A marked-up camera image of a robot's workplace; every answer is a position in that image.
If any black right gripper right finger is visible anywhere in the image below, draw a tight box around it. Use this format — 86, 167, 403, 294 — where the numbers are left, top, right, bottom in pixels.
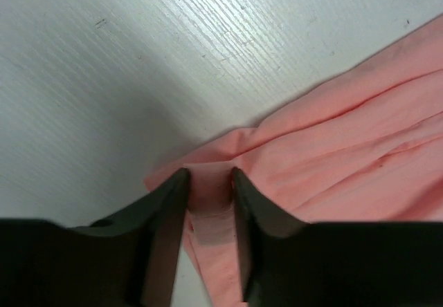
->
232, 169, 442, 306

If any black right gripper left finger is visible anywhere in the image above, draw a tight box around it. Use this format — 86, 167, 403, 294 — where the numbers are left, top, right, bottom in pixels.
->
1, 169, 190, 306

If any pink t shirt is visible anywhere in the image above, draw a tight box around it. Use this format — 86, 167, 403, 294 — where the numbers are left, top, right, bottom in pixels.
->
145, 17, 442, 306

